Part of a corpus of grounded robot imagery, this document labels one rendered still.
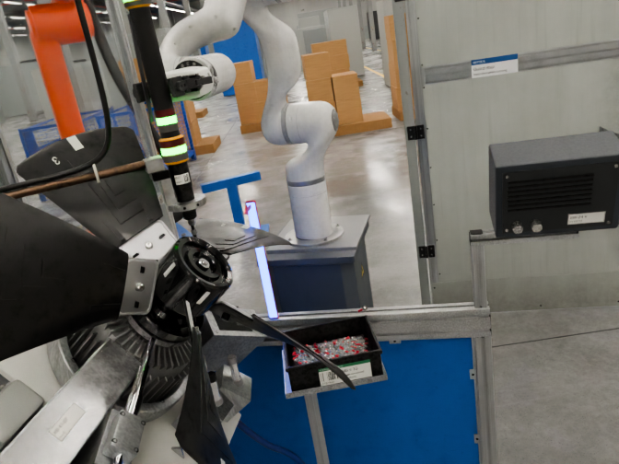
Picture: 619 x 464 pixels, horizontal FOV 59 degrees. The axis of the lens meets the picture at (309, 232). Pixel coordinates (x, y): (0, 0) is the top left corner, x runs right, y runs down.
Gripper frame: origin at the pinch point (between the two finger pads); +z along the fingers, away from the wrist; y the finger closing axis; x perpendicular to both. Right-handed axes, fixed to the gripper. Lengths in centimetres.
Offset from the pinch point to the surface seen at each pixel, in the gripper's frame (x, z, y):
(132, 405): -41, 30, 1
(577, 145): -26, -34, -75
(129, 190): -16.3, 1.6, 9.4
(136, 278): -26.9, 17.2, 3.1
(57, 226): -14.6, 25.1, 7.7
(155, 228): -23.1, 4.4, 4.9
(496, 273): -125, -180, -74
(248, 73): -42, -892, 249
